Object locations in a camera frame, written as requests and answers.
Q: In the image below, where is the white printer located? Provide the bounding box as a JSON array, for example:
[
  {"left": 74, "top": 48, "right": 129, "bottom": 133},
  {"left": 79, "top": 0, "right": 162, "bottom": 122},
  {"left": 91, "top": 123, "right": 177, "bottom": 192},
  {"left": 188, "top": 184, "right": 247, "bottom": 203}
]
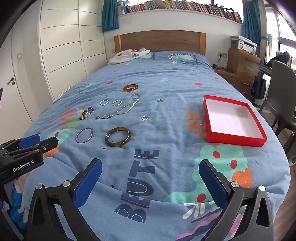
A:
[{"left": 238, "top": 35, "right": 258, "bottom": 55}]

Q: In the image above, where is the wooden drawer cabinet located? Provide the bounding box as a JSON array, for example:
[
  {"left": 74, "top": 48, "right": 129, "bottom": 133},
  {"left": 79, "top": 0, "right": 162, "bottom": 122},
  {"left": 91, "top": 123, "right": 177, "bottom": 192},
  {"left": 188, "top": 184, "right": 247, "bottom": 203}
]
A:
[{"left": 228, "top": 47, "right": 261, "bottom": 80}]

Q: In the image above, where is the teal curtain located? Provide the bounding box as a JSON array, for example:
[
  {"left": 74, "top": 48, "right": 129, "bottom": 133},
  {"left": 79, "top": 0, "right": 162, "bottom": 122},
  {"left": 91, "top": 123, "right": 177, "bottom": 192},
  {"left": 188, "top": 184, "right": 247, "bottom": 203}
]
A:
[
  {"left": 102, "top": 0, "right": 120, "bottom": 32},
  {"left": 242, "top": 0, "right": 262, "bottom": 42}
]

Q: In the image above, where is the low wooden nightstand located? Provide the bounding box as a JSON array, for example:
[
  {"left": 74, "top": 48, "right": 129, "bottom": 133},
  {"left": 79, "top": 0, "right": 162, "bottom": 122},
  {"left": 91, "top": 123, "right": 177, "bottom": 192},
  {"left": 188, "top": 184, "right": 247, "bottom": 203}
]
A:
[{"left": 213, "top": 67, "right": 255, "bottom": 100}]

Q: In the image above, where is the wooden headboard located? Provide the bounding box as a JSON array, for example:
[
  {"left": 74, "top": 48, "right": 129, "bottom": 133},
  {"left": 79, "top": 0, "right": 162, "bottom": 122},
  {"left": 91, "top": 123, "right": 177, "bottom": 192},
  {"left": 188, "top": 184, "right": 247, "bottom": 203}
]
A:
[{"left": 114, "top": 30, "right": 206, "bottom": 56}]

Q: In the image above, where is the thin silver bangle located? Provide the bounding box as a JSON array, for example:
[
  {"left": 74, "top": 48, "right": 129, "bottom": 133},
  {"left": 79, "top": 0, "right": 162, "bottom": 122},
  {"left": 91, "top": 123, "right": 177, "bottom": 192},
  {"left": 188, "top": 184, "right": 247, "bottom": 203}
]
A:
[{"left": 75, "top": 127, "right": 94, "bottom": 143}]

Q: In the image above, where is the row of books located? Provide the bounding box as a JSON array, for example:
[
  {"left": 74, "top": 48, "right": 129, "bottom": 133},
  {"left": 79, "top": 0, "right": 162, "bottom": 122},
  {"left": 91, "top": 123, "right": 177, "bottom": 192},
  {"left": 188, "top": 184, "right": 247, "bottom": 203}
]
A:
[{"left": 117, "top": 0, "right": 243, "bottom": 24}]

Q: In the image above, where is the dark bead bracelet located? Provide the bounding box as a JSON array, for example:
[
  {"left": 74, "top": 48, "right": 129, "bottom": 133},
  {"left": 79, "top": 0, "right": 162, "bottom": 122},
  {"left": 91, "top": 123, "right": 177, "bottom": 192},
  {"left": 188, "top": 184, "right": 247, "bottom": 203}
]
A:
[{"left": 79, "top": 107, "right": 95, "bottom": 121}]

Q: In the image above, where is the large amber bangle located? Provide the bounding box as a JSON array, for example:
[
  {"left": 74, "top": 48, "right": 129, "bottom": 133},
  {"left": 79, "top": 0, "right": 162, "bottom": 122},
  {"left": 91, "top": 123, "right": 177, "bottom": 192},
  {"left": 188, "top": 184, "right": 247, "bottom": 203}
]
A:
[{"left": 105, "top": 126, "right": 131, "bottom": 148}]

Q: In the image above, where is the white door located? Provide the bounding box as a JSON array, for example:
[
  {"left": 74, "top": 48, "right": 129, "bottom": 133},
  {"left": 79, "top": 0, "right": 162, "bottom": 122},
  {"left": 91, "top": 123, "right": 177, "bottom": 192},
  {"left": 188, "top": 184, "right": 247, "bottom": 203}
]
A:
[{"left": 0, "top": 23, "right": 41, "bottom": 138}]

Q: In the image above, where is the dark hanging bag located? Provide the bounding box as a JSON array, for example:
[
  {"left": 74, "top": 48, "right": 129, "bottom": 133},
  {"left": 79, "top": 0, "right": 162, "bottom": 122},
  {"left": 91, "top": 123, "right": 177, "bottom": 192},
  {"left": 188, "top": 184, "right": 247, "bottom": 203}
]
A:
[{"left": 251, "top": 72, "right": 267, "bottom": 100}]

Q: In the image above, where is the white wardrobe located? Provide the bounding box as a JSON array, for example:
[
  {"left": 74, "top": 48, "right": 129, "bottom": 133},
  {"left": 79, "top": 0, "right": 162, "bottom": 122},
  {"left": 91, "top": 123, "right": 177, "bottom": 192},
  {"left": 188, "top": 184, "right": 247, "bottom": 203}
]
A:
[{"left": 38, "top": 0, "right": 109, "bottom": 101}]

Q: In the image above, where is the window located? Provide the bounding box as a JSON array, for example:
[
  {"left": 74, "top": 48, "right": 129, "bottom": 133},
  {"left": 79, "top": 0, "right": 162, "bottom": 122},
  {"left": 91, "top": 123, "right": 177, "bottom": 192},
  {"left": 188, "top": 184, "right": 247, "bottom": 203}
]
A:
[{"left": 266, "top": 0, "right": 296, "bottom": 67}]

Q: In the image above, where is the grey chair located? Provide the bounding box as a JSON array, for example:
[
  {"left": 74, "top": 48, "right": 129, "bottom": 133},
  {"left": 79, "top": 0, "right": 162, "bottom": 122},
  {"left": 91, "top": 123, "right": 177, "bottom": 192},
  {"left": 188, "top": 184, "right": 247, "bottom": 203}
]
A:
[{"left": 259, "top": 60, "right": 296, "bottom": 152}]

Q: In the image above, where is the blue white patterned cloth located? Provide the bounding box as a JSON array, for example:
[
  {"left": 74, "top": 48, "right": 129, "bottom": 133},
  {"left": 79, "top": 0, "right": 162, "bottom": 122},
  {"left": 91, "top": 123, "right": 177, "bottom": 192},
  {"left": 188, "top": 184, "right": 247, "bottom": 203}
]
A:
[{"left": 7, "top": 178, "right": 28, "bottom": 230}]

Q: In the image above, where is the silver chain necklace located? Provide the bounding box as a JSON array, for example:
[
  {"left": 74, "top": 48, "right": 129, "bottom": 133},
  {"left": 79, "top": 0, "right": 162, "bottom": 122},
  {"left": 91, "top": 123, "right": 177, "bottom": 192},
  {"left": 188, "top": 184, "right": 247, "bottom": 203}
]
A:
[{"left": 116, "top": 93, "right": 141, "bottom": 115}]

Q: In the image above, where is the red cardboard box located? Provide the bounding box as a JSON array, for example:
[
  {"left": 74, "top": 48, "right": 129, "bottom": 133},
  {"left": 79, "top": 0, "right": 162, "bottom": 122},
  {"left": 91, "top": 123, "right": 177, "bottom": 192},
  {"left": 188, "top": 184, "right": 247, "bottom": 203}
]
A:
[{"left": 203, "top": 95, "right": 267, "bottom": 147}]

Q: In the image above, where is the black backpack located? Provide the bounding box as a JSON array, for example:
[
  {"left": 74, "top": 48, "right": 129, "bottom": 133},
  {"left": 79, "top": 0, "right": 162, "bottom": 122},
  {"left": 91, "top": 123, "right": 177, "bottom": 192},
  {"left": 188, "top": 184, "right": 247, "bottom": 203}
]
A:
[{"left": 275, "top": 51, "right": 291, "bottom": 64}]

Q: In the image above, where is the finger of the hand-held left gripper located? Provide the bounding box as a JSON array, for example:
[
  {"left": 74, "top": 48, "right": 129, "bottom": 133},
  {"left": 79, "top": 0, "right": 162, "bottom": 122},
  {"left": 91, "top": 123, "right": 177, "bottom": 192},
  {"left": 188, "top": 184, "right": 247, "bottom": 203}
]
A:
[
  {"left": 0, "top": 134, "right": 41, "bottom": 155},
  {"left": 3, "top": 137, "right": 59, "bottom": 160}
]

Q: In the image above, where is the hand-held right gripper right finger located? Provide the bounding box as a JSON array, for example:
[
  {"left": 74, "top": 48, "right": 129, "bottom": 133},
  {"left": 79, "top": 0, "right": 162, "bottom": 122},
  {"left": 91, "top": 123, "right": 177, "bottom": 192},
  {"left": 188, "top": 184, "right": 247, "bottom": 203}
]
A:
[{"left": 198, "top": 159, "right": 275, "bottom": 241}]

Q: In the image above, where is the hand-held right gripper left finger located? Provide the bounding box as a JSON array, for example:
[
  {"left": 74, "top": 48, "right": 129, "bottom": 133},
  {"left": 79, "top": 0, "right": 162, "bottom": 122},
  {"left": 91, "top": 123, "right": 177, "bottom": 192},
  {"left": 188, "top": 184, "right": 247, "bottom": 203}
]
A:
[{"left": 26, "top": 158, "right": 103, "bottom": 241}]

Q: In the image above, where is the white garment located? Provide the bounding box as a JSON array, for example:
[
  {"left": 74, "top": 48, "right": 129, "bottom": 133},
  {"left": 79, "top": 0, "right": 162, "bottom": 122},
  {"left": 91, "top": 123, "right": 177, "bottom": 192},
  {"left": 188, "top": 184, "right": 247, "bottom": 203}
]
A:
[{"left": 107, "top": 47, "right": 151, "bottom": 65}]

